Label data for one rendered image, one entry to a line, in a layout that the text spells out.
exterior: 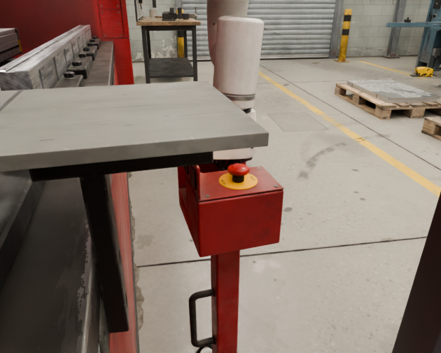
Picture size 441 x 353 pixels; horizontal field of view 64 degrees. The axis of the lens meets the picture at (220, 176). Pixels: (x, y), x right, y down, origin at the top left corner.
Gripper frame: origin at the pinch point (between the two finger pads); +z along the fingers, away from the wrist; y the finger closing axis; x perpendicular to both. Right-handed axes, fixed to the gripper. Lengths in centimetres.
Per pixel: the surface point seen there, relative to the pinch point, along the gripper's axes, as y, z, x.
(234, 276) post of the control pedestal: 1.3, 20.5, -7.8
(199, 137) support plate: -18, -25, -45
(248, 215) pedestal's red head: -0.5, 0.4, -15.1
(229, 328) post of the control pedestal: 1.9, 36.2, -7.8
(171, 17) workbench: 57, -24, 415
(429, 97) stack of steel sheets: 304, 30, 233
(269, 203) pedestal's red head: 3.4, -1.7, -15.1
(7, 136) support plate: -30, -24, -42
